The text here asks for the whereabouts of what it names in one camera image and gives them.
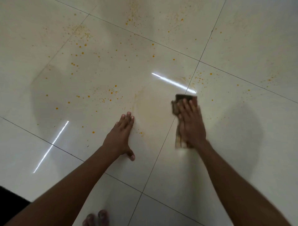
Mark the person's right forearm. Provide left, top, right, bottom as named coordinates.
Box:
left=190, top=140, right=293, bottom=226

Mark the scatter of orange spill spots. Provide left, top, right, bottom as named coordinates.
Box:
left=30, top=0, right=280, bottom=136

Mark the person's right hand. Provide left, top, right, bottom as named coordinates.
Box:
left=176, top=98, right=207, bottom=149

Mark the person's left hand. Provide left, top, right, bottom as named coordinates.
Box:
left=102, top=111, right=136, bottom=162

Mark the brown checked cleaning cloth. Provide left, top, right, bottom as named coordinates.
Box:
left=171, top=94, right=201, bottom=149

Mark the person's left forearm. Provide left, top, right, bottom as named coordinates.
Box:
left=4, top=145, right=122, bottom=226

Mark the person's bare foot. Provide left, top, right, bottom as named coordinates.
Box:
left=82, top=209, right=110, bottom=226

